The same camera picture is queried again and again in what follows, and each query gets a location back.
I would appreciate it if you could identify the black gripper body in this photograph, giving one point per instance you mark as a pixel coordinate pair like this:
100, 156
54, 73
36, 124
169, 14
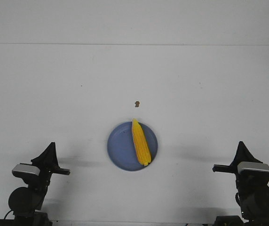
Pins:
52, 169
224, 168

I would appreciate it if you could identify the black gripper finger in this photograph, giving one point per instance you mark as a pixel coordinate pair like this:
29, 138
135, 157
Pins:
48, 158
243, 154

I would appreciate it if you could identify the blue round plate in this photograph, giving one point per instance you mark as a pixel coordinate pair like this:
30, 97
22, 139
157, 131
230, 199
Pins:
121, 150

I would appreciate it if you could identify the yellow corn cob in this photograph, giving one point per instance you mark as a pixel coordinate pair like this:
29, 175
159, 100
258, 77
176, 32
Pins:
140, 144

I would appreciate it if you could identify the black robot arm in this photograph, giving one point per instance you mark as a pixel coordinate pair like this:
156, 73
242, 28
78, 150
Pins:
252, 178
26, 202

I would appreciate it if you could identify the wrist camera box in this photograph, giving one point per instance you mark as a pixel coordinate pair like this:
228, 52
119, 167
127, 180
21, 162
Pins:
21, 170
253, 168

